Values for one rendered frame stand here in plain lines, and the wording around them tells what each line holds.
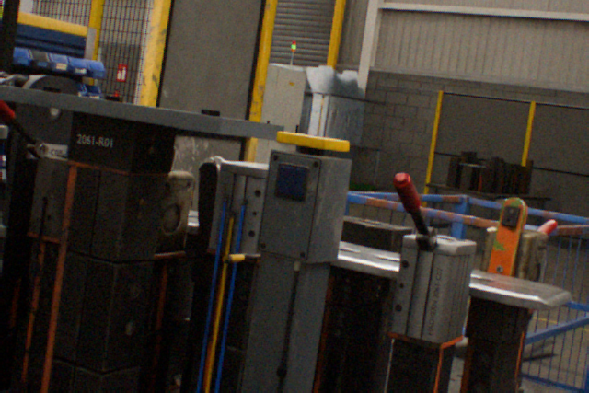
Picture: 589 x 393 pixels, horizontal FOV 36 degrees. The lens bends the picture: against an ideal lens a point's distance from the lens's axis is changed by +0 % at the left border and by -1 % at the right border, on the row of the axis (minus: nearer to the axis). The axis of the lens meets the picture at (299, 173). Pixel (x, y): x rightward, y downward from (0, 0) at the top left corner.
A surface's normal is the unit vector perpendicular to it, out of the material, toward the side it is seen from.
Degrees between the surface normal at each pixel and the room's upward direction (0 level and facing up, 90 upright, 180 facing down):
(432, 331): 90
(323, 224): 90
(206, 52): 91
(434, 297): 90
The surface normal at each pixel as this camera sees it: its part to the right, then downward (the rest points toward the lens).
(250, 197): -0.47, -0.02
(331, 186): 0.87, 0.15
